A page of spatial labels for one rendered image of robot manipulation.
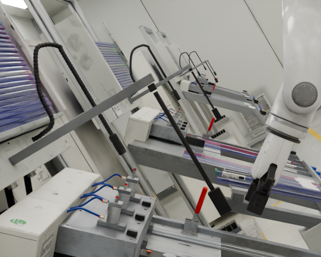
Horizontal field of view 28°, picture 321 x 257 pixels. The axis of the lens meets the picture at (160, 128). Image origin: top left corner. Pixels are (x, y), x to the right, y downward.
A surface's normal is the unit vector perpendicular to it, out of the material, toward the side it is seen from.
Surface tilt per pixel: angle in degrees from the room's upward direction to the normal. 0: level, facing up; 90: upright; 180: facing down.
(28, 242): 90
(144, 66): 90
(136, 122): 90
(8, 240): 90
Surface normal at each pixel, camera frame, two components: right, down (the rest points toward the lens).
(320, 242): -0.04, 0.08
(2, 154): 0.86, -0.50
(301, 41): -0.21, -0.45
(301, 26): -0.11, -0.67
